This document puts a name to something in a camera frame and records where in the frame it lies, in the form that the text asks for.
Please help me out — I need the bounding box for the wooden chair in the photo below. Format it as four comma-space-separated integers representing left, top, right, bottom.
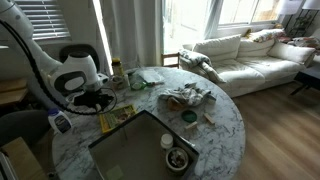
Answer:
161, 53, 179, 68

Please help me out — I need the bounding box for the white striped cloth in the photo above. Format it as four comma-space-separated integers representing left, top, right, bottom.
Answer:
159, 83, 216, 106

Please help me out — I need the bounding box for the wooden block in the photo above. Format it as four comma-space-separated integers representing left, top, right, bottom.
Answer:
203, 113, 215, 125
185, 121, 198, 130

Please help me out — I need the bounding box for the clear plastic container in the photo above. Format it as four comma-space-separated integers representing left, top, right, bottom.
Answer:
138, 69, 163, 83

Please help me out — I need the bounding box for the amber vitamin bottle yellow lid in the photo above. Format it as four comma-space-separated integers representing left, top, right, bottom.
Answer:
112, 58, 124, 76

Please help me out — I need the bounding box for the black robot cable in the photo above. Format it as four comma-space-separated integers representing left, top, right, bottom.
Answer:
0, 19, 118, 116

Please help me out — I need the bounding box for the white sofa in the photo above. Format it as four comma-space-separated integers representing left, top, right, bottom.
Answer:
181, 34, 315, 97

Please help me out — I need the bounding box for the clear tape roll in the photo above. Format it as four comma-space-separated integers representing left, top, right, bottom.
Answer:
112, 76, 124, 90

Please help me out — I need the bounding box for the yellow green picture book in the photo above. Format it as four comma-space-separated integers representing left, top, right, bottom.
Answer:
99, 104, 137, 133

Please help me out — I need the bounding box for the white small jar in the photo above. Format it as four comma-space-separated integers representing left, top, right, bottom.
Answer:
160, 134, 173, 149

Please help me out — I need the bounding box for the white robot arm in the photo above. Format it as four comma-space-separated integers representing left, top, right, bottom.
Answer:
0, 0, 115, 114

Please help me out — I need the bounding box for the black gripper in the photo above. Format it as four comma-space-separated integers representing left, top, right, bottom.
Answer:
74, 90, 114, 108

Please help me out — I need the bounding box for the white plastic bottle blue cap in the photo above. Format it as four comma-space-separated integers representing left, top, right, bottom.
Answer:
48, 108, 72, 134

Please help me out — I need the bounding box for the grey folded blanket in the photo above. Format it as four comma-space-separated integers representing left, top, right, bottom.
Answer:
179, 49, 225, 83

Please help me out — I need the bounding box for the black coffee table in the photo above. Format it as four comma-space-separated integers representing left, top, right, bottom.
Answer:
292, 63, 320, 95

